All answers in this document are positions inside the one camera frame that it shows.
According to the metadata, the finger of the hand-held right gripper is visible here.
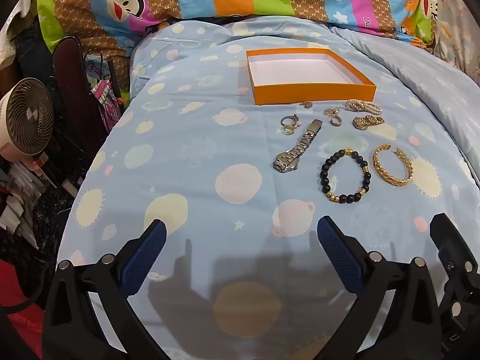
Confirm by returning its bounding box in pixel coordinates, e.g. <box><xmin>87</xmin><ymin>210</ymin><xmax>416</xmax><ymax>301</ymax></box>
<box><xmin>429</xmin><ymin>213</ymin><xmax>480</xmax><ymax>355</ymax></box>

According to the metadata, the gold wristwatch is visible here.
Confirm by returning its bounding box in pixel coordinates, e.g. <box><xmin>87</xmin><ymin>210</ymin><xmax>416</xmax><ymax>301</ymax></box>
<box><xmin>352</xmin><ymin>115</ymin><xmax>385</xmax><ymax>131</ymax></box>

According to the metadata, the pale floral bed sheet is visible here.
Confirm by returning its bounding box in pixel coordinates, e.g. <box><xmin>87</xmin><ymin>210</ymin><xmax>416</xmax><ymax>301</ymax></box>
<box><xmin>431</xmin><ymin>0</ymin><xmax>480</xmax><ymax>83</ymax></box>

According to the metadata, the dark wooden chair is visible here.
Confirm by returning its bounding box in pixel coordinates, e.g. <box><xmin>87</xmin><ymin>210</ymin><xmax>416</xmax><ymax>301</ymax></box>
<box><xmin>52</xmin><ymin>36</ymin><xmax>126</xmax><ymax>147</ymax></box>

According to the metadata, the gold braided bangle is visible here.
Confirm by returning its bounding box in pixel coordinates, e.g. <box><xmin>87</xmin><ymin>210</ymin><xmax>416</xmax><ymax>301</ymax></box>
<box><xmin>372</xmin><ymin>143</ymin><xmax>413</xmax><ymax>185</ymax></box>

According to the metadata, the blue planet print blanket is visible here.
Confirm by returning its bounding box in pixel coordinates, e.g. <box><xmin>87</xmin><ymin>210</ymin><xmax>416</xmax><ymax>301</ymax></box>
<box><xmin>56</xmin><ymin>18</ymin><xmax>480</xmax><ymax>360</ymax></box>

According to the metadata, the red cloth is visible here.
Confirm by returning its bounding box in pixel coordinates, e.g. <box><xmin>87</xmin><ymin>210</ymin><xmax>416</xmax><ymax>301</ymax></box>
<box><xmin>0</xmin><ymin>259</ymin><xmax>47</xmax><ymax>360</ymax></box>

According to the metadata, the white desk fan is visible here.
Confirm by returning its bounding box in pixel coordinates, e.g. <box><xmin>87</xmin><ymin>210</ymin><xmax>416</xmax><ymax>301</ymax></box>
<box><xmin>0</xmin><ymin>78</ymin><xmax>55</xmax><ymax>166</ymax></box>

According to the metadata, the pearl bracelet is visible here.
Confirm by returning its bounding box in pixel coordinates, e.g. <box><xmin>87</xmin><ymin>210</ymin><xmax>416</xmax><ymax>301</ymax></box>
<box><xmin>345</xmin><ymin>99</ymin><xmax>382</xmax><ymax>115</ymax></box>

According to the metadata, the black bead bracelet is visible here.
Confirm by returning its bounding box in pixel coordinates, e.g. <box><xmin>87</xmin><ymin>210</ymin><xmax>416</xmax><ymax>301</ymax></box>
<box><xmin>320</xmin><ymin>149</ymin><xmax>372</xmax><ymax>204</ymax></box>

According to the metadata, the pink patterned bag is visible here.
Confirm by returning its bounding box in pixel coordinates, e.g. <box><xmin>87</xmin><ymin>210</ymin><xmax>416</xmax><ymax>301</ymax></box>
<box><xmin>90</xmin><ymin>78</ymin><xmax>124</xmax><ymax>124</ymax></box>

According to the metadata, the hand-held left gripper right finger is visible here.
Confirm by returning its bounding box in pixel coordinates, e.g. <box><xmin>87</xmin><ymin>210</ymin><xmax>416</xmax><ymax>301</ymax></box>
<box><xmin>317</xmin><ymin>215</ymin><xmax>451</xmax><ymax>360</ymax></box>

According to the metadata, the orange cardboard box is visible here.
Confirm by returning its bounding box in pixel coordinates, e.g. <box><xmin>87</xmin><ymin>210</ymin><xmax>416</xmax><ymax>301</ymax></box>
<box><xmin>246</xmin><ymin>48</ymin><xmax>377</xmax><ymax>106</ymax></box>

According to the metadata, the silver wristwatch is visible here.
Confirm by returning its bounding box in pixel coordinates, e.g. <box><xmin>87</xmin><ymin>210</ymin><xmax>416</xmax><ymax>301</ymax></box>
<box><xmin>272</xmin><ymin>119</ymin><xmax>324</xmax><ymax>173</ymax></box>

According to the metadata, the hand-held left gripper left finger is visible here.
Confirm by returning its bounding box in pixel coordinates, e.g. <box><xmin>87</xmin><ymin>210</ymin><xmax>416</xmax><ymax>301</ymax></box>
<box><xmin>41</xmin><ymin>219</ymin><xmax>167</xmax><ymax>360</ymax></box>

